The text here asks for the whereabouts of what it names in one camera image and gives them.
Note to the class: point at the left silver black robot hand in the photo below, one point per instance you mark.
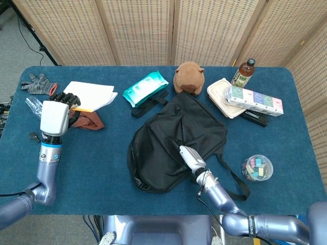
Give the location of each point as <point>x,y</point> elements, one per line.
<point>53,117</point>

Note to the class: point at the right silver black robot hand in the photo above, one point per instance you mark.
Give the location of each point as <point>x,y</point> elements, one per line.
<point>192,157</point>

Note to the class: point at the black fabric backpack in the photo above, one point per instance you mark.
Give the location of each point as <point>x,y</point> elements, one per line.
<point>158,143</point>

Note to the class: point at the yellow-edged white notebook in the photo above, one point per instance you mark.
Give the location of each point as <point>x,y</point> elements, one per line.
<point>89,93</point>

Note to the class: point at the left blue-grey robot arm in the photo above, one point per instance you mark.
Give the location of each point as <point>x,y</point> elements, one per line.
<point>47,166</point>

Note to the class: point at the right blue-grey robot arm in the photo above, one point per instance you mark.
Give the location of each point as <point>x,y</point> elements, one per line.
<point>268,225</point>

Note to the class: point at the white robot base foot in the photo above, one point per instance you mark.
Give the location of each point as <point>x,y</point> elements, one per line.
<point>217,240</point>
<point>107,238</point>

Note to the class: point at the clear plastic water bottle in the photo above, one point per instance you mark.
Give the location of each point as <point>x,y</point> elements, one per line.
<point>33,104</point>

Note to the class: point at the small black binder clip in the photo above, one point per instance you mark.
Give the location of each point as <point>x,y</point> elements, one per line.
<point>34,137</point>

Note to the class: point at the grey knitted work glove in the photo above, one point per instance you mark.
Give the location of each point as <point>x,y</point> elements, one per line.
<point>38,85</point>

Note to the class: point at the rust brown cloth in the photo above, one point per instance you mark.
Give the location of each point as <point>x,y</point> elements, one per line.
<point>89,121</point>

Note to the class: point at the clear cup of binder clips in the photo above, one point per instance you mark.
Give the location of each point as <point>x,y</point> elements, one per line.
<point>256,168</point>

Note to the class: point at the blue felt table cover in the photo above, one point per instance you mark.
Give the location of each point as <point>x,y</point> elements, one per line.
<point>97,166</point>

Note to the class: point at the beige lidded lunch box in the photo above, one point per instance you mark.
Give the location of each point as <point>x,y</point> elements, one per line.
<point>217,94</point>

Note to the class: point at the black stapler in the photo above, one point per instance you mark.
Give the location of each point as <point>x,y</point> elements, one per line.
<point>255,119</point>

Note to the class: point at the brown capybara plush toy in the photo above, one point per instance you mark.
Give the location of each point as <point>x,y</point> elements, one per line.
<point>187,76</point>

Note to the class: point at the blue-grey robot torso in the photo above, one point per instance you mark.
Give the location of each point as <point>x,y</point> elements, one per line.
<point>158,229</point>

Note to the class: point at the multicolour tissue packet bundle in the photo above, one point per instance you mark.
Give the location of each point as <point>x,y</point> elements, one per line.
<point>255,100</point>

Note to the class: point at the teal wet wipes pack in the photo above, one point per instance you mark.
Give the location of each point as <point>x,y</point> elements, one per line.
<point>144,88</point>

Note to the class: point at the dark tea bottle green label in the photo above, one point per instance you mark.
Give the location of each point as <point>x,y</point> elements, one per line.
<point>242,74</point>

